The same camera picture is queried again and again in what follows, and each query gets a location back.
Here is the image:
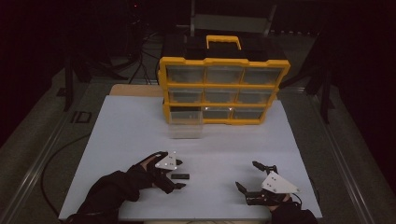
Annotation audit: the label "aluminium floor rail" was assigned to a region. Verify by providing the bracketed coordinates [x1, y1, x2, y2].
[305, 88, 376, 224]
[0, 81, 92, 224]

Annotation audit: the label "tan wooden board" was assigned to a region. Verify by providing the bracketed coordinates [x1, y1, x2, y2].
[109, 83, 164, 98]

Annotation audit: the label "grey metal frame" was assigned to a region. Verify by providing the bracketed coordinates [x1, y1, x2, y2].
[189, 0, 278, 38]

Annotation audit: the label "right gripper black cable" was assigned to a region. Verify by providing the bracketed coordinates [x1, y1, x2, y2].
[291, 191, 304, 209]

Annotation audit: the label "long black floor cable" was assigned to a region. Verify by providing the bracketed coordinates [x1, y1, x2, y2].
[40, 133, 92, 217]

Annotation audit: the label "rows of clear drawers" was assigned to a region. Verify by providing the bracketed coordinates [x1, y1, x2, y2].
[165, 65, 283, 120]

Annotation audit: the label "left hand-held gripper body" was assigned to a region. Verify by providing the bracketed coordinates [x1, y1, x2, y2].
[152, 150, 179, 195]

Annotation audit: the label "yellow black drawer organizer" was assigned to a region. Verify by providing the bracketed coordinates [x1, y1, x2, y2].
[158, 35, 291, 126]

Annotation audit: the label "person's right hand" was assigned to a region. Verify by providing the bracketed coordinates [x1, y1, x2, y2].
[268, 192, 297, 213]

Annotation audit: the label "black metal stand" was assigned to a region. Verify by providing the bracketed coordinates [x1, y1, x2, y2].
[279, 52, 336, 125]
[63, 50, 129, 113]

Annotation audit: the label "person's left hand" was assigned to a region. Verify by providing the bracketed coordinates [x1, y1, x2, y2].
[130, 150, 171, 191]

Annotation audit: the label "clear pull-out plastic drawer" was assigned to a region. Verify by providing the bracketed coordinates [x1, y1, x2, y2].
[168, 106, 204, 140]

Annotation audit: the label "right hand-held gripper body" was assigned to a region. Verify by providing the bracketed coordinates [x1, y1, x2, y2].
[244, 171, 301, 207]

